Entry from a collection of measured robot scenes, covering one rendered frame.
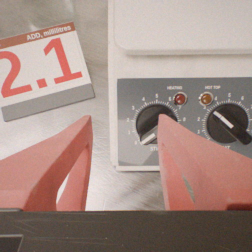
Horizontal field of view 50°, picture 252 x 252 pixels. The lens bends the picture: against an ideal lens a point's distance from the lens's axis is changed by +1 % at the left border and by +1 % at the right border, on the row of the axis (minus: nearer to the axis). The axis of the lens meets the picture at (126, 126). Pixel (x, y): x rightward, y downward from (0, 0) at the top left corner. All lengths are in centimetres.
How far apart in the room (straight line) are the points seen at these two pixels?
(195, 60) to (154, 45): 4
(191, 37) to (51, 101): 15
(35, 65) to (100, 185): 13
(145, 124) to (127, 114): 2
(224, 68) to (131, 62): 7
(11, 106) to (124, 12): 14
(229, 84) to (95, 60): 14
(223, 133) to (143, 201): 9
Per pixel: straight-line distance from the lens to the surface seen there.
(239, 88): 22
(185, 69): 21
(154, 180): 26
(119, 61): 21
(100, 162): 26
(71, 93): 27
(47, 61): 27
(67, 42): 26
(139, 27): 20
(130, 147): 22
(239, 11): 22
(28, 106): 28
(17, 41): 27
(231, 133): 21
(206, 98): 21
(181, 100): 21
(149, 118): 21
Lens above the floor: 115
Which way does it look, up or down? 77 degrees down
